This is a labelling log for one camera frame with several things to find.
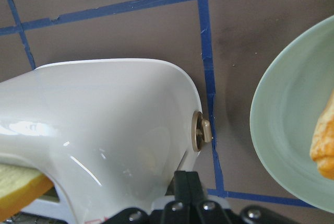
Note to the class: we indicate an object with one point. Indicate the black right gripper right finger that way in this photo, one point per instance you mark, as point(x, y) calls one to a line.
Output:
point(205, 208)

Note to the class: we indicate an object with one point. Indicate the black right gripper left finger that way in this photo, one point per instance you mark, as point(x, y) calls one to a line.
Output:
point(173, 208)

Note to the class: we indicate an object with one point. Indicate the white two-slot toaster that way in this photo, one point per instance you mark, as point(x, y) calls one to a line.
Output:
point(109, 133)

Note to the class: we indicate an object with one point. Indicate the golden croissant pastry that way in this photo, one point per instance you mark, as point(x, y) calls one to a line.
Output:
point(321, 150)

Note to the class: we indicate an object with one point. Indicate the light green plate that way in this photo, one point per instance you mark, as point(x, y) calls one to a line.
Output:
point(286, 105)

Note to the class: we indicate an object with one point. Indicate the toast bread slice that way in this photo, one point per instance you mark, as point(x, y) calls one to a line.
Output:
point(20, 186)

